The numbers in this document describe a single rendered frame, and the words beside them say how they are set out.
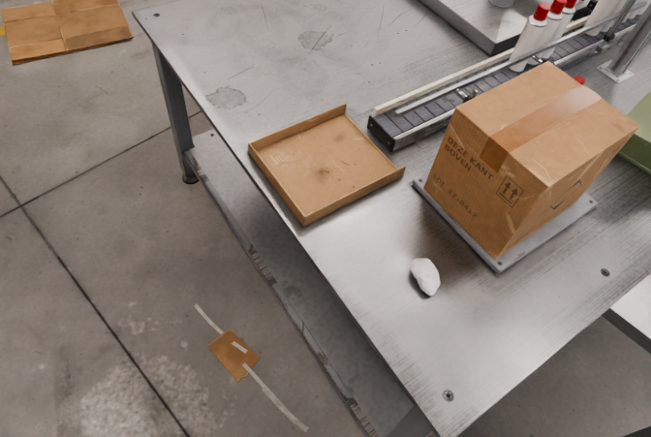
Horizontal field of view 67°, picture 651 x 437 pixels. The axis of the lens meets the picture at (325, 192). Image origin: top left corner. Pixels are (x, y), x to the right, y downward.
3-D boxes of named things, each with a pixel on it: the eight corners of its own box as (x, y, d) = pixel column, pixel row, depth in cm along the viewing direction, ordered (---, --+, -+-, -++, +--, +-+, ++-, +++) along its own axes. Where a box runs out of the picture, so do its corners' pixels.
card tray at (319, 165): (344, 112, 136) (346, 102, 133) (403, 175, 124) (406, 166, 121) (248, 153, 124) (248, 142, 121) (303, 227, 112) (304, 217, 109)
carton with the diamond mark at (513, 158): (504, 141, 132) (548, 59, 110) (575, 202, 121) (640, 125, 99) (421, 188, 120) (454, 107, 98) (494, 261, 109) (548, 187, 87)
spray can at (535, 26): (513, 60, 149) (543, -2, 133) (527, 70, 147) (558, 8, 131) (502, 65, 147) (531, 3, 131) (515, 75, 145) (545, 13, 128)
